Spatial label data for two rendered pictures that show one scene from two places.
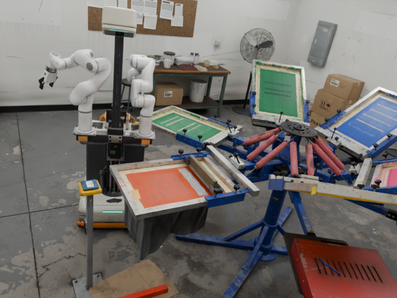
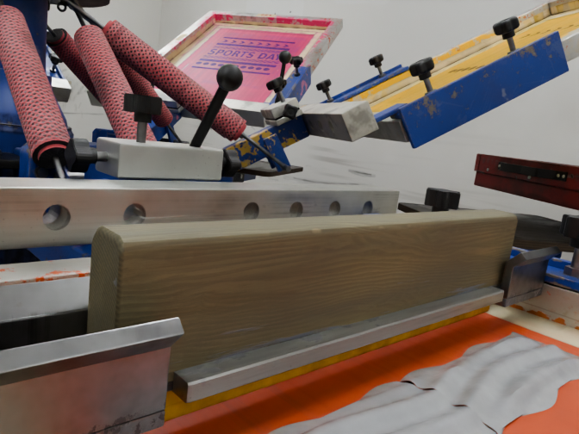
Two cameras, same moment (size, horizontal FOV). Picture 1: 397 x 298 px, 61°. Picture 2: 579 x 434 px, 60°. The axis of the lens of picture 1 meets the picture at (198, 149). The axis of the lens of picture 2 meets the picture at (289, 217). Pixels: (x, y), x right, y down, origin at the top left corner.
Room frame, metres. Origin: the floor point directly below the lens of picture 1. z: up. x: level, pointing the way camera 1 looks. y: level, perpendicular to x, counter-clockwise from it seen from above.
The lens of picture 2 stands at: (2.24, 0.26, 1.11)
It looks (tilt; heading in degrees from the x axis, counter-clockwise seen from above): 10 degrees down; 258
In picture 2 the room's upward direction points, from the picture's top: 7 degrees clockwise
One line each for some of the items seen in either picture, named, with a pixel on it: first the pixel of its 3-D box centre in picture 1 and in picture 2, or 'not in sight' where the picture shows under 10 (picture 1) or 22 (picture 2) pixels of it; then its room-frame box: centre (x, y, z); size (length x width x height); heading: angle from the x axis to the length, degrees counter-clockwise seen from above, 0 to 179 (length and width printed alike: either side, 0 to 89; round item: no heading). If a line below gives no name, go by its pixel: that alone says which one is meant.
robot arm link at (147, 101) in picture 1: (145, 104); not in sight; (2.35, 0.44, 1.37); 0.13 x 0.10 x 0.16; 114
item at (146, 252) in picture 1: (176, 227); not in sight; (1.80, 0.06, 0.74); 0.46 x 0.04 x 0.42; 122
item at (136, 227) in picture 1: (133, 216); not in sight; (1.85, 0.37, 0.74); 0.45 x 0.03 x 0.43; 32
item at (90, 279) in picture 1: (89, 241); not in sight; (1.81, 0.66, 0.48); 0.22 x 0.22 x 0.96; 32
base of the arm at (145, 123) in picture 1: (145, 123); not in sight; (2.37, 0.44, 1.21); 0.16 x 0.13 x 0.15; 15
